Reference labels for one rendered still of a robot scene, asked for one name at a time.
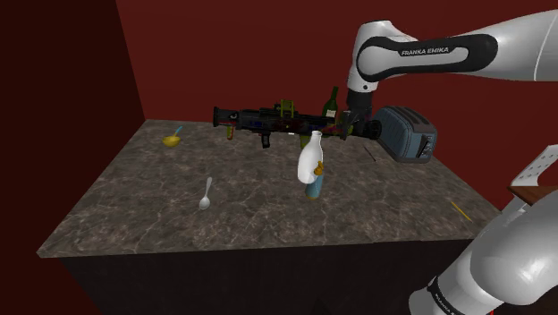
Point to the yellow bowl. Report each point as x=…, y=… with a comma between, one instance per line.
x=171, y=141

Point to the green wine bottle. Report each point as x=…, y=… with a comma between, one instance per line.
x=331, y=107

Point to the white milk bottle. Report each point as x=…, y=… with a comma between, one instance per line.
x=309, y=159

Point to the white perforated panel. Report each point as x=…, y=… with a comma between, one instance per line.
x=538, y=168

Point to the thin dark stick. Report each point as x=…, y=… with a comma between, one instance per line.
x=369, y=154

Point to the yellow pencil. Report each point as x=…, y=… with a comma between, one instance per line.
x=461, y=211

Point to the black toy rocket launcher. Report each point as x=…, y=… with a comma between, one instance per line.
x=270, y=120

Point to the blue-grey toaster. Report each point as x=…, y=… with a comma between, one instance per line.
x=403, y=135

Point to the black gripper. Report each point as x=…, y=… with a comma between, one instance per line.
x=359, y=101

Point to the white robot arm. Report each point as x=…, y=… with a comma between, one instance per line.
x=514, y=48

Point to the silver spoon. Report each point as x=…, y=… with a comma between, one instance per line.
x=204, y=202

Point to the blue and yellow figure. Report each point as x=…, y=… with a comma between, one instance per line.
x=314, y=187

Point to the light blue spoon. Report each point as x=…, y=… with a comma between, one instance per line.
x=178, y=130

